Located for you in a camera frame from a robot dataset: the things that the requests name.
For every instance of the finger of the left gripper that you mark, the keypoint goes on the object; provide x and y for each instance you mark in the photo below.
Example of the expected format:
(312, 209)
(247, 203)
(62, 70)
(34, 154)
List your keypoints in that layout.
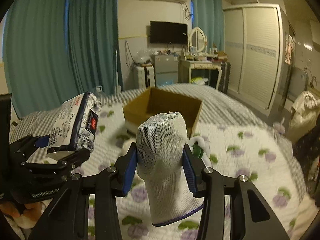
(22, 149)
(67, 158)

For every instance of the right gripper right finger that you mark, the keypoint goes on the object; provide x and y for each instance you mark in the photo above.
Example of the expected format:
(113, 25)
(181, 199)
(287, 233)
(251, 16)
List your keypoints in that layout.
(205, 182)

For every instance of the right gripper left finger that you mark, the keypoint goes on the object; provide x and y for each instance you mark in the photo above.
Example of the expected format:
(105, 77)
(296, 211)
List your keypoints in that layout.
(114, 181)

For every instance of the person's hand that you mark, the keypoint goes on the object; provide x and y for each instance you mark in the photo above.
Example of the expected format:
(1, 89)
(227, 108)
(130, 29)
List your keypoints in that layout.
(27, 219)

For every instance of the floral white quilt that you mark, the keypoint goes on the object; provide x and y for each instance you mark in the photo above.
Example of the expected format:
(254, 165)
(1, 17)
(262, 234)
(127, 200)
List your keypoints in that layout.
(233, 150)

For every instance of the brown cardboard box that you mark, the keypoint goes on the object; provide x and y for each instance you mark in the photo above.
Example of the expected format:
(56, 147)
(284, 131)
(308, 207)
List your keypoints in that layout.
(154, 101)

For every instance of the white dressing table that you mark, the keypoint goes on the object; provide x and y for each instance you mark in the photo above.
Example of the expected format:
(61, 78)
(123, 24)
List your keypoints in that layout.
(186, 67)

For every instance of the white storage cabinet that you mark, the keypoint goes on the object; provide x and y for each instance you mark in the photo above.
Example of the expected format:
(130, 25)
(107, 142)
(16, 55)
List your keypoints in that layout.
(144, 76)

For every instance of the teal curtain left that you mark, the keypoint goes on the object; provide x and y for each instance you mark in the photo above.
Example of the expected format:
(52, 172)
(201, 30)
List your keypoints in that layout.
(57, 49)

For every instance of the teal curtain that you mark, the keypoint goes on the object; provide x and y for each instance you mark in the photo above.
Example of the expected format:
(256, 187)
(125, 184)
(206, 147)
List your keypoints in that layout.
(208, 16)
(57, 49)

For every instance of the small grey fridge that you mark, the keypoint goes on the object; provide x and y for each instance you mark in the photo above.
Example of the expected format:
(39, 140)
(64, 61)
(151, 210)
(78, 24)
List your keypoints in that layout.
(166, 69)

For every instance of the white clothes pile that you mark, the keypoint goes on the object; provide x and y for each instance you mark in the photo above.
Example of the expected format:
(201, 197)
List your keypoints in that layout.
(305, 112)

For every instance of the white oval vanity mirror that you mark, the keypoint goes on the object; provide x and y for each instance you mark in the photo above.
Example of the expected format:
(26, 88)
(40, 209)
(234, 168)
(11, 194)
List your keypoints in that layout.
(197, 41)

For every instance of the white sliding wardrobe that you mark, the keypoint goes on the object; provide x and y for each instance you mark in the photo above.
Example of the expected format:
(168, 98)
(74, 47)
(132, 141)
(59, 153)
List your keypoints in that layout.
(255, 44)

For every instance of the teal curtain right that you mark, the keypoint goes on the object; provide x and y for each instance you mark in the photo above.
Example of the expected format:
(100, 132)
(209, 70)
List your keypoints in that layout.
(208, 16)

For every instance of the black wall television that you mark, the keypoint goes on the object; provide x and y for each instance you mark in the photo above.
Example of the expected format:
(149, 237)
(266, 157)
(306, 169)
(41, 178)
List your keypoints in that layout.
(168, 32)

